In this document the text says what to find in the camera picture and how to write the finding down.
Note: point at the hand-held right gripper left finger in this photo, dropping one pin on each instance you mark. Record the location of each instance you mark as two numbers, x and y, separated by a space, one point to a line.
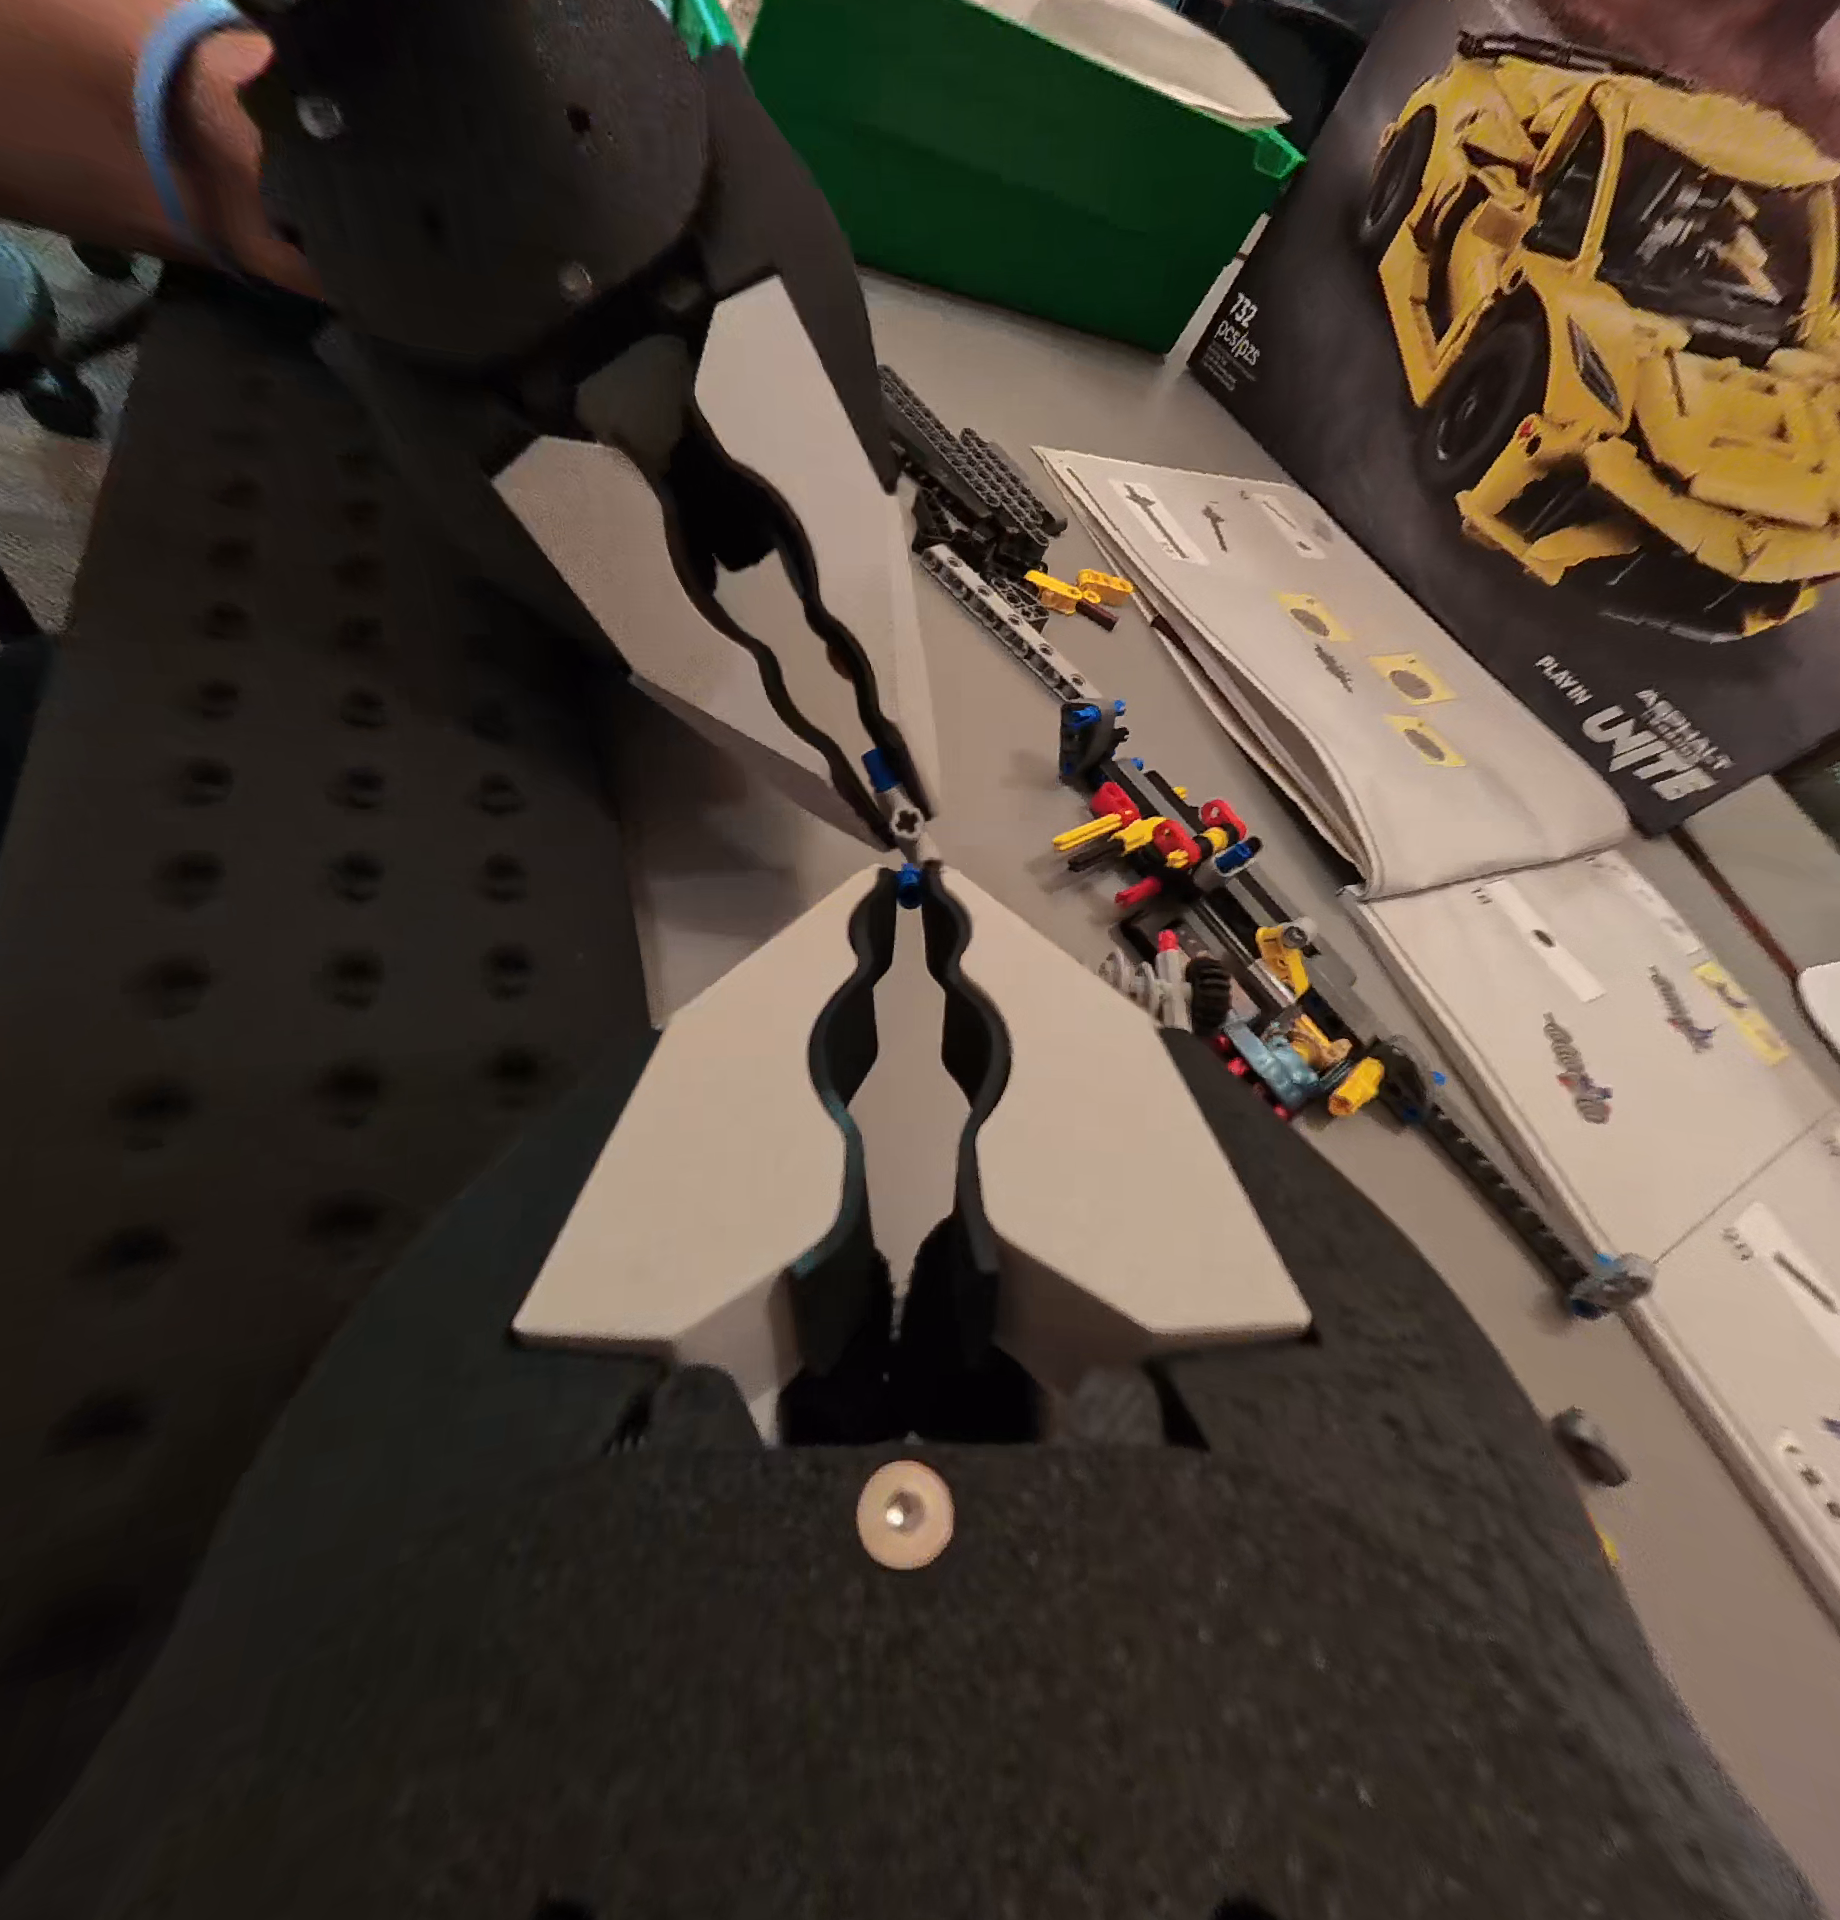
680 1185

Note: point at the yellow lego liftarm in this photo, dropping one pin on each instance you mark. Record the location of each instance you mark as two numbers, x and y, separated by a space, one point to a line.
1054 587
1100 580

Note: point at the blue wristband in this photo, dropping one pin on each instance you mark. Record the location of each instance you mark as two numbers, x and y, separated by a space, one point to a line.
164 106

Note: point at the lego instruction booklet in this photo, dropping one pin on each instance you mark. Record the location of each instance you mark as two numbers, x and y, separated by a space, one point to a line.
1385 720

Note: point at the person's left hand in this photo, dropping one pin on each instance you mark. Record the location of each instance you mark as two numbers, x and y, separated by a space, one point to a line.
246 180

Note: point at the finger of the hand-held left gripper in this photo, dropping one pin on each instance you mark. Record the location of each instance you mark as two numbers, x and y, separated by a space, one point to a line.
635 585
830 496

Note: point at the dark grey lego bush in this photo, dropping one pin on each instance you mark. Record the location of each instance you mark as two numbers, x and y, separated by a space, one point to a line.
1589 1441

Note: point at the green plastic bin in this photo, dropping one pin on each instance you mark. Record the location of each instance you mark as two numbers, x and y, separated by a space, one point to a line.
980 180

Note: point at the light grey lego beam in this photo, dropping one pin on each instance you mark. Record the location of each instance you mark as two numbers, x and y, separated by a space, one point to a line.
1009 622

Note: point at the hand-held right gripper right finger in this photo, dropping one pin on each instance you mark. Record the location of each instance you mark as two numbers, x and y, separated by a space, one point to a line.
1129 1185

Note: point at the grey lego connector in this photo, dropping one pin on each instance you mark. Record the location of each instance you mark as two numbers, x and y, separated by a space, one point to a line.
908 821

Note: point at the black dimpled pad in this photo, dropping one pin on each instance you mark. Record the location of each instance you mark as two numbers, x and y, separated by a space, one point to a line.
261 900

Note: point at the blue lego pin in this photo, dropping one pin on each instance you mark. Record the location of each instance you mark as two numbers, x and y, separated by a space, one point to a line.
908 881

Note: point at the black lego beam pile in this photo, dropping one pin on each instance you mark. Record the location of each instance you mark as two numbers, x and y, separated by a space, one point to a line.
980 480

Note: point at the lego chassis assembly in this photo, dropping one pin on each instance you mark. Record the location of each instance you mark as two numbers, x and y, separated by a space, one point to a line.
1159 841

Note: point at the person's left forearm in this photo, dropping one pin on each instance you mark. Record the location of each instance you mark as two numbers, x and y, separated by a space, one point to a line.
36 106

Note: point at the lego set box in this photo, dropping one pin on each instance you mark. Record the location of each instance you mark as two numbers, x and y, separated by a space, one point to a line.
1609 300

